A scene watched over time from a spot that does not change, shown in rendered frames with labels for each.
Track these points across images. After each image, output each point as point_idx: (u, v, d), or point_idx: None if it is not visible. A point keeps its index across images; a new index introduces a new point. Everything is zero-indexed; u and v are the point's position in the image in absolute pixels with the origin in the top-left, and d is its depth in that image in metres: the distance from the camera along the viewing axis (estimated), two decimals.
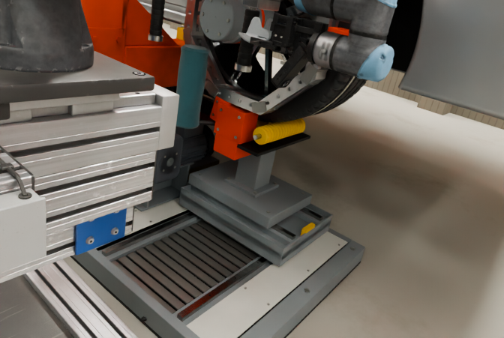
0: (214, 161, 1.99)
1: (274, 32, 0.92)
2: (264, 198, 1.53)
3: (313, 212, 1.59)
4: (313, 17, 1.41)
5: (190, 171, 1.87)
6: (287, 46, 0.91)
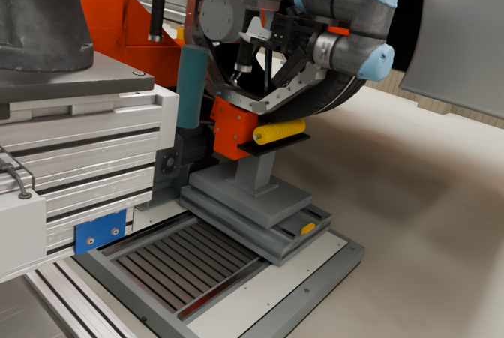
0: (214, 161, 1.99)
1: (274, 32, 0.92)
2: (264, 198, 1.53)
3: (313, 212, 1.59)
4: (313, 17, 1.41)
5: (190, 171, 1.87)
6: (287, 46, 0.91)
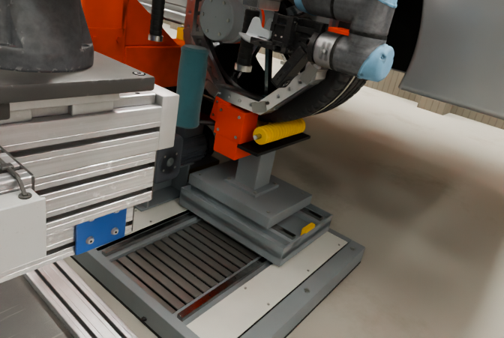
0: (214, 161, 1.99)
1: (274, 32, 0.92)
2: (264, 198, 1.53)
3: (313, 212, 1.59)
4: (313, 17, 1.41)
5: (190, 171, 1.87)
6: (287, 46, 0.91)
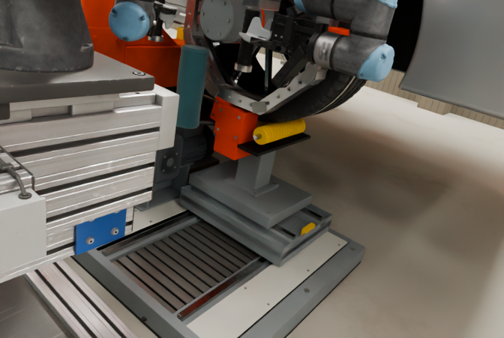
0: (214, 161, 1.99)
1: (274, 32, 0.92)
2: (264, 198, 1.53)
3: (313, 212, 1.59)
4: (313, 17, 1.41)
5: (190, 171, 1.87)
6: (287, 46, 0.91)
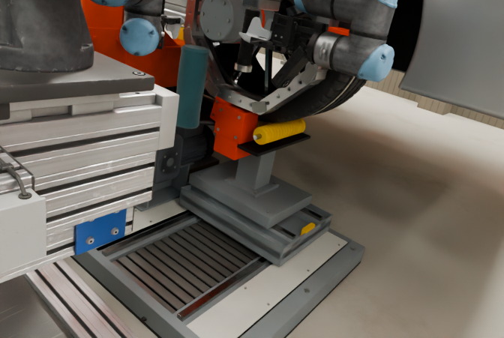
0: (214, 161, 1.99)
1: (274, 32, 0.92)
2: (264, 198, 1.53)
3: (313, 212, 1.59)
4: (313, 17, 1.41)
5: (190, 171, 1.87)
6: (287, 46, 0.91)
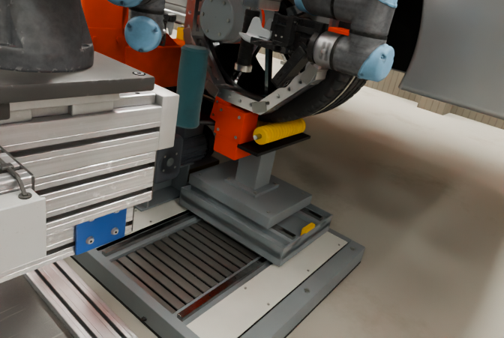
0: (214, 161, 1.99)
1: (274, 32, 0.92)
2: (264, 198, 1.53)
3: (313, 212, 1.59)
4: (313, 17, 1.41)
5: (190, 171, 1.87)
6: (287, 46, 0.91)
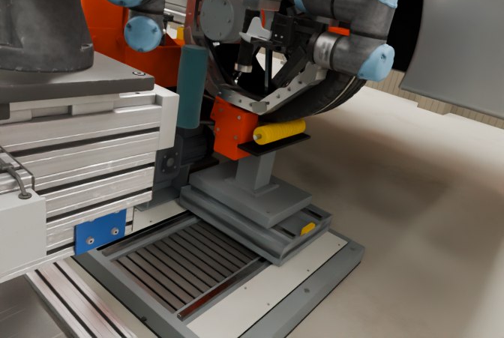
0: (214, 161, 1.99)
1: (274, 32, 0.92)
2: (264, 198, 1.53)
3: (313, 212, 1.59)
4: (313, 17, 1.41)
5: (190, 171, 1.87)
6: (287, 46, 0.91)
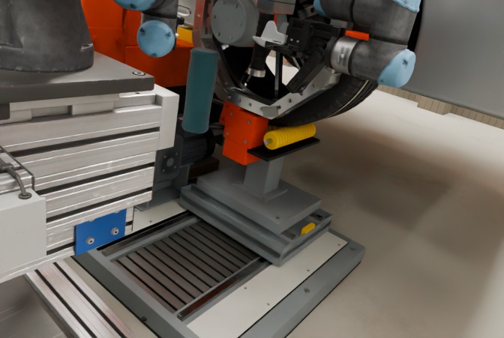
0: (214, 161, 1.99)
1: (289, 37, 0.90)
2: (273, 204, 1.51)
3: (313, 212, 1.59)
4: (313, 17, 1.41)
5: (190, 171, 1.87)
6: (304, 51, 0.89)
